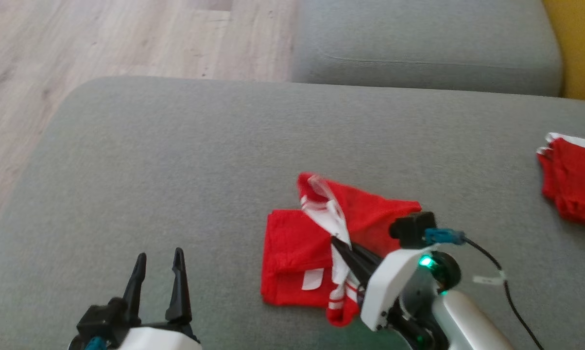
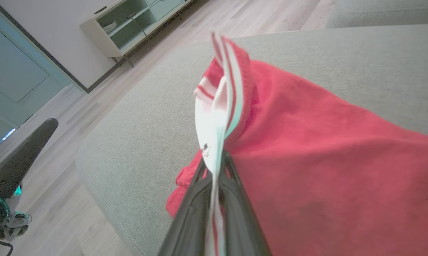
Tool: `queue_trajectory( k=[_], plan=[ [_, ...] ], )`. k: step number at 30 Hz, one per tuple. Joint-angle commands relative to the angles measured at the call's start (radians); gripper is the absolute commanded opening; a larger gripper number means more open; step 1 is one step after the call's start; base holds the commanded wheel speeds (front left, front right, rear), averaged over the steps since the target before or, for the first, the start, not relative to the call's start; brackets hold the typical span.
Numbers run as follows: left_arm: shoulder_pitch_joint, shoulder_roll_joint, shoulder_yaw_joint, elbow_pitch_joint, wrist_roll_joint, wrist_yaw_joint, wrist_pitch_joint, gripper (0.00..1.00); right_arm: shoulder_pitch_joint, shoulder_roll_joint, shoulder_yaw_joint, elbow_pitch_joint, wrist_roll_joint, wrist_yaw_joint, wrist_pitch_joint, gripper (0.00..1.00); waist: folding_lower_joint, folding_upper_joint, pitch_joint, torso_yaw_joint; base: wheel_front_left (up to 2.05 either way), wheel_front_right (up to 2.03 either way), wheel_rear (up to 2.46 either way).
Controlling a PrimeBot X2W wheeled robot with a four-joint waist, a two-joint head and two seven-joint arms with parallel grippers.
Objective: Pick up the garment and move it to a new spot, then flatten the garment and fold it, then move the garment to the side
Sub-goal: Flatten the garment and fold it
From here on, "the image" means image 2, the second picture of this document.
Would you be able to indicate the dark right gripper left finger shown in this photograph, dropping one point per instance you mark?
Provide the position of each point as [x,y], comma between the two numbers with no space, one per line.
[192,220]

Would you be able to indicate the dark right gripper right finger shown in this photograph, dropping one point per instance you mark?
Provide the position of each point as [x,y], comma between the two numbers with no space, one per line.
[240,224]

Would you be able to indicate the red basketball jersey with lettering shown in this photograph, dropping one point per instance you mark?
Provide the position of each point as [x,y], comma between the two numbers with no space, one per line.
[324,160]

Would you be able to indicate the pale teal door panel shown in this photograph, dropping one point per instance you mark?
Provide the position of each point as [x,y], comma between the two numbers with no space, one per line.
[15,71]

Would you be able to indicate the large grey sofa seat cushion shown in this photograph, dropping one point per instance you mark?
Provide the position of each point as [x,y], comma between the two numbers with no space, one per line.
[139,124]

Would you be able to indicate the white sideboard with open shelves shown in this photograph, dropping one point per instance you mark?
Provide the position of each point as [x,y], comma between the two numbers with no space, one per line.
[96,33]

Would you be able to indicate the white bowl in sideboard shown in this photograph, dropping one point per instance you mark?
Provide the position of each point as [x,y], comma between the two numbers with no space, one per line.
[111,26]

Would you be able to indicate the small dark item on sideboard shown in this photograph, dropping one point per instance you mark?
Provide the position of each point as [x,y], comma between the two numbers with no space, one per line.
[101,9]

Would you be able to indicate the small grey sofa cushion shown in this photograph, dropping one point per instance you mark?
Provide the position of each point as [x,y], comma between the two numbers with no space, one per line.
[384,12]

